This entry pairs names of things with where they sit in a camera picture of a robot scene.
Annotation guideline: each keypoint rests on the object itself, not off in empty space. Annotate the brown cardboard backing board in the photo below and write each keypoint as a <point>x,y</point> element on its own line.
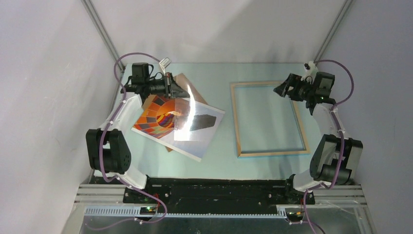
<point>186,84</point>

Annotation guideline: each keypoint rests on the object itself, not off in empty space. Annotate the aluminium rail front frame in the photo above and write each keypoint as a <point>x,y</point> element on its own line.
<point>99,209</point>

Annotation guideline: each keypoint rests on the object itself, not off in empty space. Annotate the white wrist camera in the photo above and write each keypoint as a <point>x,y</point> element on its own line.
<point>164,63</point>
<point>310,68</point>

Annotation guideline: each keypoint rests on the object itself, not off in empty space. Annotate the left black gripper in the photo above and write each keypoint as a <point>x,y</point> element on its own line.
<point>171,88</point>

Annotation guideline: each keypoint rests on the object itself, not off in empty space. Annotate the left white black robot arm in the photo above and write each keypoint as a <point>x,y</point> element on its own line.
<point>107,147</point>

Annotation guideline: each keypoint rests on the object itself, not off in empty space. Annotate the aluminium corner post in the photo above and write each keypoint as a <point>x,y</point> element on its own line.
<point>100,27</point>
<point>345,8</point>

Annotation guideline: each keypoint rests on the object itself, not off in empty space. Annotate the colourful printed photo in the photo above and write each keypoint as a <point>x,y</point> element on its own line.
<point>184,125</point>

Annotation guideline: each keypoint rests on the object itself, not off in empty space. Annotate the left aluminium corner post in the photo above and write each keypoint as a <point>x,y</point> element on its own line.
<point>100,27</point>

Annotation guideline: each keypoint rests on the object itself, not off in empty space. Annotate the right aluminium corner post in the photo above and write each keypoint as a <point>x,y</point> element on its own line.
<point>345,8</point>

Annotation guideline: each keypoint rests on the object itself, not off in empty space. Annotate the wooden picture frame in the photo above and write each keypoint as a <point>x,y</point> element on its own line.
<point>266,124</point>

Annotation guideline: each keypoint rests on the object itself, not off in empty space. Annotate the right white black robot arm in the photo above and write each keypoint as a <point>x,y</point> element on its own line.
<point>337,155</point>

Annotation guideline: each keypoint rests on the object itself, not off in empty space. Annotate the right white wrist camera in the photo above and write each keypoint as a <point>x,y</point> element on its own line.
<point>310,68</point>

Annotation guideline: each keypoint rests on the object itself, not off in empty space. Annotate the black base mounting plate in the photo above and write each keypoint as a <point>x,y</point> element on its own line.
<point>217,196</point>

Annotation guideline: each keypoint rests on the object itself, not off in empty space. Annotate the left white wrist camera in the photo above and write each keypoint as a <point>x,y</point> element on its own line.
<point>164,63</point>

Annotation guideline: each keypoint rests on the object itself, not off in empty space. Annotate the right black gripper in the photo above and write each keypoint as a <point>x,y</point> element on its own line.
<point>293,81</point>

